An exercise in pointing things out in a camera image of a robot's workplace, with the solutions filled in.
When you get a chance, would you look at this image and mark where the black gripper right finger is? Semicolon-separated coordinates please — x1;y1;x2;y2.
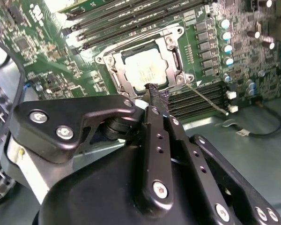
159;90;281;225

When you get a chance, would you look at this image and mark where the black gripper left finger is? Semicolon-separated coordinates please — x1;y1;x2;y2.
4;83;176;213

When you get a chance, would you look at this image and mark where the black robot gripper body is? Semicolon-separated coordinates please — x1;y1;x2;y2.
31;144;216;225

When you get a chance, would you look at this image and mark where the metal wire locking lever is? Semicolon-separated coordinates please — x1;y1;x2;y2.
184;83;229;116

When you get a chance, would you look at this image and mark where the square CPU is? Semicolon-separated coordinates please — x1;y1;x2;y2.
123;48;169;92

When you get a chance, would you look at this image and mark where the metal socket cover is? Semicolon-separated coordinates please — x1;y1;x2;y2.
104;38;187;97

